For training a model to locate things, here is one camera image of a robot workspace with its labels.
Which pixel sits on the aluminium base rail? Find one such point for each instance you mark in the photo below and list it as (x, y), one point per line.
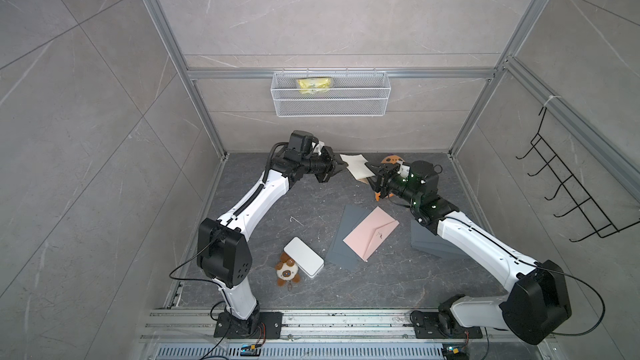
(325, 334)

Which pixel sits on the brown white dog plush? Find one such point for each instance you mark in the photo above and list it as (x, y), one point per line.
(287, 271)

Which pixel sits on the grey envelope front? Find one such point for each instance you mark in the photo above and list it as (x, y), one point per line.
(423, 240)

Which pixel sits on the yellow packet in basket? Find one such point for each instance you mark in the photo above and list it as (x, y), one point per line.
(309, 86)

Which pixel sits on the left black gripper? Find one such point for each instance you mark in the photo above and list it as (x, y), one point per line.
(331, 167)

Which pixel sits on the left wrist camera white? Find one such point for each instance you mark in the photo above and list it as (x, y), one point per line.
(316, 147)

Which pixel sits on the black wire hook rack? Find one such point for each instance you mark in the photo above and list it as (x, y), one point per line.
(581, 201)

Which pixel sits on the orange shark plush toy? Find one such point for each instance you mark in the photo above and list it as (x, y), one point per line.
(383, 181)

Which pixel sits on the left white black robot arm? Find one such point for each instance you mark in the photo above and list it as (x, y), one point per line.
(223, 252)

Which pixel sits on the white wire mesh basket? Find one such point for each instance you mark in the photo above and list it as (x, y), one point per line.
(354, 94)

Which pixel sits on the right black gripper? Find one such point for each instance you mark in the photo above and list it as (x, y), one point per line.
(383, 176)

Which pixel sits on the white rectangular box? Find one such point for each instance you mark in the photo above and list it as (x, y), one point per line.
(306, 259)

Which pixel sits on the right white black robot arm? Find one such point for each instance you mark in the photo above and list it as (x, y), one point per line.
(536, 300)

